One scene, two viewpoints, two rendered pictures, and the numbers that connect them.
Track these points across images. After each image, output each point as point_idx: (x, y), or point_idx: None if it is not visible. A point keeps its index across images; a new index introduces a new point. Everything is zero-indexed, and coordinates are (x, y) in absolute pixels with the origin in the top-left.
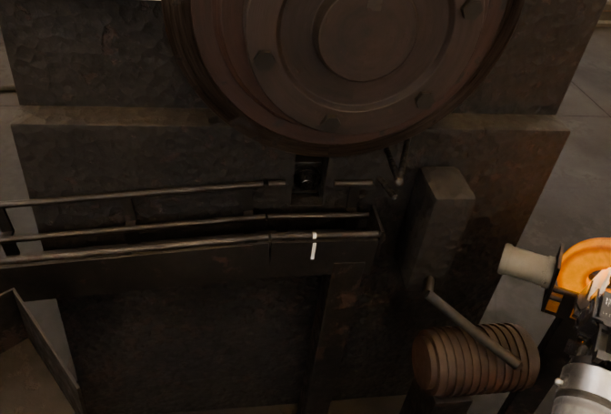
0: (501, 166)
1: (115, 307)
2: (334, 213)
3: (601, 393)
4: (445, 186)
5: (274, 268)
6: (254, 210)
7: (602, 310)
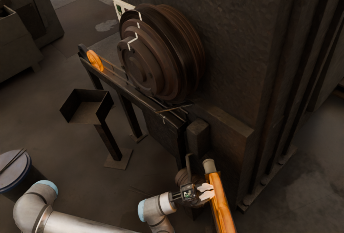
0: (225, 134)
1: None
2: (177, 115)
3: (160, 200)
4: (193, 126)
5: (157, 120)
6: (166, 103)
7: (184, 187)
